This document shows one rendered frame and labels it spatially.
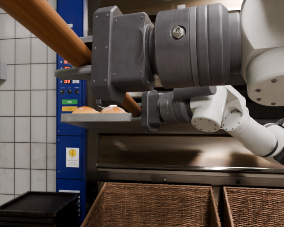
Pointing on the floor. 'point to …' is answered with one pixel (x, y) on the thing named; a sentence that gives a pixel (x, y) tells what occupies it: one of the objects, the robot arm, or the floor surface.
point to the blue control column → (69, 6)
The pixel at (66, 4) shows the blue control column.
